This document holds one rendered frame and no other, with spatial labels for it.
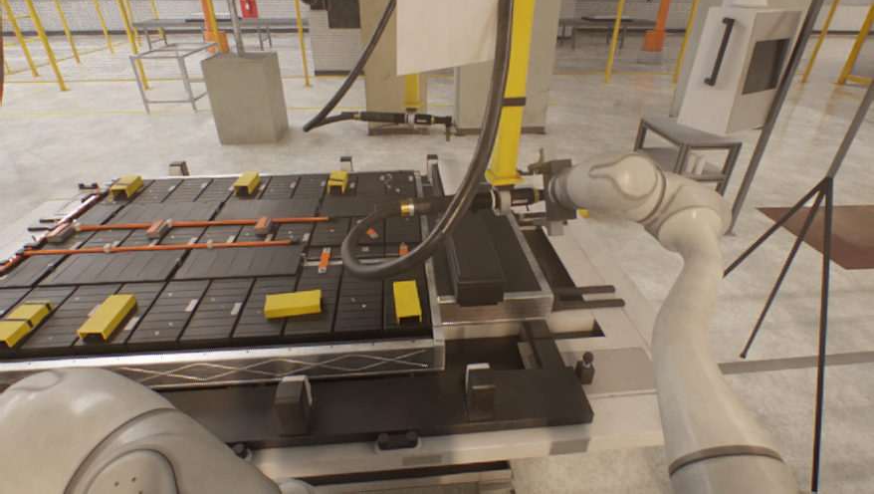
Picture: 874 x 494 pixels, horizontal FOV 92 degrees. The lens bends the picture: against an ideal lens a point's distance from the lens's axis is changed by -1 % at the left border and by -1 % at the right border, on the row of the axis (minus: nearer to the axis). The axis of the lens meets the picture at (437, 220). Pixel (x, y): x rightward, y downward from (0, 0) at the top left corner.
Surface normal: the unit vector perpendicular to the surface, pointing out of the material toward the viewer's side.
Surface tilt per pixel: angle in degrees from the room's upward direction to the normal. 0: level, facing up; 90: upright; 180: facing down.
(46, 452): 31
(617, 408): 0
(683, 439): 60
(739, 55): 90
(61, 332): 0
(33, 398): 7
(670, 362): 51
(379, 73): 90
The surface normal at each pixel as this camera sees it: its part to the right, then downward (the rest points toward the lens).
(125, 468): 0.03, -0.55
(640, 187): 0.16, 0.12
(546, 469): 0.01, -0.87
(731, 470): -0.43, -0.76
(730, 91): -0.86, 0.25
